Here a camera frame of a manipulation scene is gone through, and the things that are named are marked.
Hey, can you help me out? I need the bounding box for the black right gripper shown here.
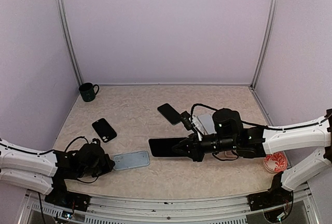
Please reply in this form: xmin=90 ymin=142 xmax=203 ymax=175
xmin=172 ymin=131 xmax=238 ymax=162

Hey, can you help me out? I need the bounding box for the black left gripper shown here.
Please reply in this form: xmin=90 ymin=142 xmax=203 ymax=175
xmin=78 ymin=153 xmax=115 ymax=178

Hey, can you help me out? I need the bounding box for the light blue phone case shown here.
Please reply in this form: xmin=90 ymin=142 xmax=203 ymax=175
xmin=113 ymin=150 xmax=150 ymax=171

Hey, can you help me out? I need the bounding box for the large silver phone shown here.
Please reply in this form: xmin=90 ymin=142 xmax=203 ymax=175
xmin=148 ymin=137 xmax=195 ymax=158

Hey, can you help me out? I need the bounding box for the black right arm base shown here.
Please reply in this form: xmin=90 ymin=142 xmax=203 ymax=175
xmin=247 ymin=172 xmax=294 ymax=211

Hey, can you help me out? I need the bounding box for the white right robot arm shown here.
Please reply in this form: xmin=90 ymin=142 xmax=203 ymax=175
xmin=172 ymin=108 xmax=331 ymax=205

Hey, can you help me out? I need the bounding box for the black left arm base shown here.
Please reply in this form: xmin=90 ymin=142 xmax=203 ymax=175
xmin=44 ymin=178 xmax=91 ymax=212

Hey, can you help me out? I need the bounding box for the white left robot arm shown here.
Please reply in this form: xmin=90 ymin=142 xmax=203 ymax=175
xmin=1 ymin=138 xmax=115 ymax=206

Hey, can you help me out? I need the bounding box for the small black phone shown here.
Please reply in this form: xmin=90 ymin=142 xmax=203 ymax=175
xmin=157 ymin=103 xmax=181 ymax=125

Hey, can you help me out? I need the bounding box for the pink clear phone case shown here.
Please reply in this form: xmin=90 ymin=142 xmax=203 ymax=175
xmin=224 ymin=151 xmax=238 ymax=160

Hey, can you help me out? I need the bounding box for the dark green mug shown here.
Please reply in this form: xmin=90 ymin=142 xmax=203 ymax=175
xmin=78 ymin=82 xmax=100 ymax=102

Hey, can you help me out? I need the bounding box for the red patterned white dish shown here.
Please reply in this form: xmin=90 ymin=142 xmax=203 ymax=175
xmin=264 ymin=152 xmax=288 ymax=173

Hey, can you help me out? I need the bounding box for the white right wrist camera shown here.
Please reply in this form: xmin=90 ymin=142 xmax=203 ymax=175
xmin=180 ymin=111 xmax=203 ymax=141

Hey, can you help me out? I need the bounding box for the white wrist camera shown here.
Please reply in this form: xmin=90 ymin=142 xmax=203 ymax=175
xmin=180 ymin=111 xmax=203 ymax=141
xmin=91 ymin=138 xmax=101 ymax=146

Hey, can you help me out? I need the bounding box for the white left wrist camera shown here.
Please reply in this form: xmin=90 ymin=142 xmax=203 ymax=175
xmin=91 ymin=138 xmax=101 ymax=146

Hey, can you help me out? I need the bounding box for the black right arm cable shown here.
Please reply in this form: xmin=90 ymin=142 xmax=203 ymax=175
xmin=190 ymin=103 xmax=332 ymax=131

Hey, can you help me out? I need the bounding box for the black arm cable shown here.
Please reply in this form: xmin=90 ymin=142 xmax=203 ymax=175
xmin=190 ymin=103 xmax=332 ymax=131
xmin=0 ymin=135 xmax=101 ymax=185

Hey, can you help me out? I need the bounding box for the aluminium front rail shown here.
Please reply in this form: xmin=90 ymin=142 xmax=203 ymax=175
xmin=18 ymin=179 xmax=320 ymax=224

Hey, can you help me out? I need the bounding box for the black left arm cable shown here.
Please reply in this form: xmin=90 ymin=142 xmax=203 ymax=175
xmin=0 ymin=135 xmax=101 ymax=185

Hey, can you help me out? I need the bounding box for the right aluminium corner post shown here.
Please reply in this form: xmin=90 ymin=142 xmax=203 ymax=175
xmin=251 ymin=0 xmax=278 ymax=91

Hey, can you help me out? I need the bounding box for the aluminium corner post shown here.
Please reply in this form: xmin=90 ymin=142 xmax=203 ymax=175
xmin=251 ymin=0 xmax=278 ymax=91
xmin=56 ymin=0 xmax=84 ymax=86

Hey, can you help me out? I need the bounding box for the left aluminium corner post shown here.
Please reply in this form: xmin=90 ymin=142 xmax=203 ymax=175
xmin=56 ymin=0 xmax=84 ymax=86

